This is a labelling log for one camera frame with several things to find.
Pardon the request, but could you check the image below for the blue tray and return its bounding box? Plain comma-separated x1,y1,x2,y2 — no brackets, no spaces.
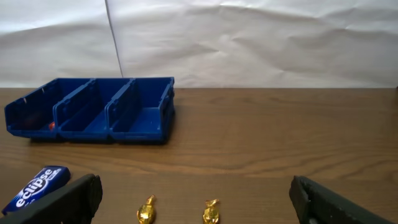
4,77,175,145

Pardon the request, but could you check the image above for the blue candy pack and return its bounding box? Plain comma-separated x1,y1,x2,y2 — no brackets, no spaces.
1,165,72,216

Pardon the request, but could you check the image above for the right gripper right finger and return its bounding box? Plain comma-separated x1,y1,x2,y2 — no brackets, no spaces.
289,175,396,224

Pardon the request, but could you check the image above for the gold wrapped candy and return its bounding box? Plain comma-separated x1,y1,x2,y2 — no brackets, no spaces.
136,194,157,224
203,198,220,224

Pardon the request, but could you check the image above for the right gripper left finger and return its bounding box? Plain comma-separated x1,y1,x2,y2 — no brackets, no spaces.
0,173,103,224

